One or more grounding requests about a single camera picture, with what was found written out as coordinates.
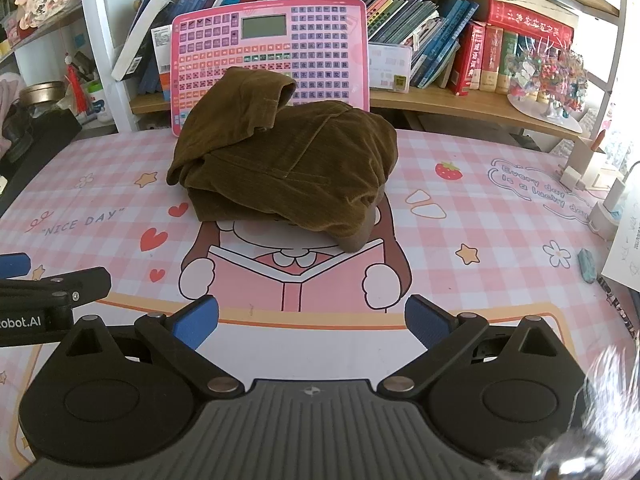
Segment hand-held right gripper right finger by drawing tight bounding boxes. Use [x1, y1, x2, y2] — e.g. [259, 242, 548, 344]
[376, 294, 564, 399]

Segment pink learning tablet toy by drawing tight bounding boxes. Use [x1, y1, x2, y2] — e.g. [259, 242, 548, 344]
[170, 0, 372, 138]

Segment white cardboard stand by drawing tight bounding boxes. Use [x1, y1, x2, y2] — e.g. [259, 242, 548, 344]
[564, 130, 609, 182]

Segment clear plastic card case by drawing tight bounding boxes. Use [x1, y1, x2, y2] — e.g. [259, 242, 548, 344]
[368, 42, 414, 94]

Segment row of books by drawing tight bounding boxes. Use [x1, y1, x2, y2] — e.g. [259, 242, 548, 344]
[111, 0, 521, 97]

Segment pink checked cartoon desk mat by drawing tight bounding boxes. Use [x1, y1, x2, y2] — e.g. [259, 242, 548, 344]
[0, 127, 636, 467]

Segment colourful bead tree ornament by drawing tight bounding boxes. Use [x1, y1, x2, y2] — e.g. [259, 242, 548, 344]
[506, 35, 591, 122]

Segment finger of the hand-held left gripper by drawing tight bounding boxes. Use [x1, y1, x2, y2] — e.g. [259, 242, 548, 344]
[0, 267, 112, 311]
[0, 254, 32, 276]

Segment teal eraser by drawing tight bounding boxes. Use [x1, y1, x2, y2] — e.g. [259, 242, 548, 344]
[578, 248, 598, 284]

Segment white bottle with blue label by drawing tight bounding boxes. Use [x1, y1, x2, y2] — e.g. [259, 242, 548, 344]
[85, 82, 115, 124]

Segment white frame wooden bookshelf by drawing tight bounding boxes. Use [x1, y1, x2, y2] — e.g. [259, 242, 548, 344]
[75, 0, 632, 140]

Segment lilac cloth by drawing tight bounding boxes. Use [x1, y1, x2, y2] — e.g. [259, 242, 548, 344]
[0, 75, 24, 159]

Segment white fluffy cuff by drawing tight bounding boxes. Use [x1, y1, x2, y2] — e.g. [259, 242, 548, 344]
[491, 344, 640, 480]

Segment white paper sheet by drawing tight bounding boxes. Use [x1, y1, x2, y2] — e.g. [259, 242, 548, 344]
[601, 194, 640, 294]

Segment white charger plug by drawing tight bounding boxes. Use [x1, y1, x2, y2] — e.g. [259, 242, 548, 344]
[558, 164, 585, 192]

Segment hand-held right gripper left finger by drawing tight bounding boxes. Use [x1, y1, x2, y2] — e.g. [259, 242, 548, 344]
[60, 294, 246, 399]

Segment black flat case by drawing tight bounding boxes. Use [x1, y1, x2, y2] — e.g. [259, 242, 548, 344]
[0, 107, 84, 217]

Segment white cylinder device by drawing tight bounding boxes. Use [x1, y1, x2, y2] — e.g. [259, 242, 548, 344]
[586, 177, 627, 239]

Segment thick red book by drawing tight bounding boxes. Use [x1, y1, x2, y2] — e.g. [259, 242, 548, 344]
[486, 0, 575, 45]

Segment brown corduroy pants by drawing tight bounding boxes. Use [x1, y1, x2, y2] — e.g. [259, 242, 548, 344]
[166, 66, 399, 253]

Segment red tassel ornament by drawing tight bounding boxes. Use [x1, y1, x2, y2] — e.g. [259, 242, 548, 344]
[63, 62, 86, 114]

